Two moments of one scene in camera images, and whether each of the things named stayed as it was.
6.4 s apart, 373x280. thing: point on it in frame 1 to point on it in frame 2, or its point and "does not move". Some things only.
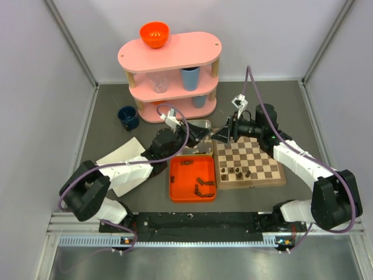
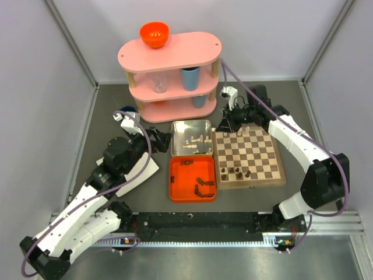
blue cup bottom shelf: (199, 101) does not move
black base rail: (202, 227) does not move
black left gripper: (196, 134) to (163, 139)
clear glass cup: (159, 81) does not move
